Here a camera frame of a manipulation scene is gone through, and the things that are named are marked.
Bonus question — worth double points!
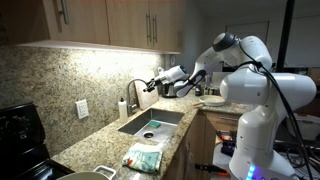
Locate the black stove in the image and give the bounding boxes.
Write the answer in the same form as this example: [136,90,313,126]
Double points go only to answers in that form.
[0,103,73,180]

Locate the wooden cabinets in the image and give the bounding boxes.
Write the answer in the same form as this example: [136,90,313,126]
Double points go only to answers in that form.
[0,0,186,54]
[160,111,240,180]

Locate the folded blue white dish towel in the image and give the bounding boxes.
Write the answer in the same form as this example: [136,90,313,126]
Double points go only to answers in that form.
[122,143,163,173]

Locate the white soap bottle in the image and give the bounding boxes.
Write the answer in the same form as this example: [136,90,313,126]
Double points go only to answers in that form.
[118,98,128,121]

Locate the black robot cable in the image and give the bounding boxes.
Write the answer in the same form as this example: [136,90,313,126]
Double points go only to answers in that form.
[237,43,316,180]

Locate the blue green sponge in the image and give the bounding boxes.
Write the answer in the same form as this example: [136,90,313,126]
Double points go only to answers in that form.
[148,121,161,128]

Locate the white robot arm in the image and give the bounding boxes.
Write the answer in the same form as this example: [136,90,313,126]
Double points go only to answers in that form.
[146,32,316,180]

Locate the stainless steel sink basin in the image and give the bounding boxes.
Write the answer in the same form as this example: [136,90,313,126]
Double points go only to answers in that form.
[119,108,184,143]

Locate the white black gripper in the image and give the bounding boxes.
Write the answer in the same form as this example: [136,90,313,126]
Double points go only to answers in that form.
[143,65,187,92]

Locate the wooden lower cabinets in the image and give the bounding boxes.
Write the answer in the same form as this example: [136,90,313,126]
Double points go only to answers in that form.
[160,111,240,180]

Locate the beige plate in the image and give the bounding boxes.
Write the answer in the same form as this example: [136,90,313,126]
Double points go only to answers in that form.
[199,95,225,107]

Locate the wooden upper cabinets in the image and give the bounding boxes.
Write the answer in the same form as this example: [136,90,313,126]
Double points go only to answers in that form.
[0,0,186,54]

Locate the curved metal tap faucet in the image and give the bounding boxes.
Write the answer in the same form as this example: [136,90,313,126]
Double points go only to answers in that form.
[126,78,145,116]

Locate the white wall outlet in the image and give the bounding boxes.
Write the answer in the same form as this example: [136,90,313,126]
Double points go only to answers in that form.
[76,100,89,119]

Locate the wooden cutting board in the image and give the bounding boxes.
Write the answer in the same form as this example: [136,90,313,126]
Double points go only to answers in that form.
[135,81,159,110]

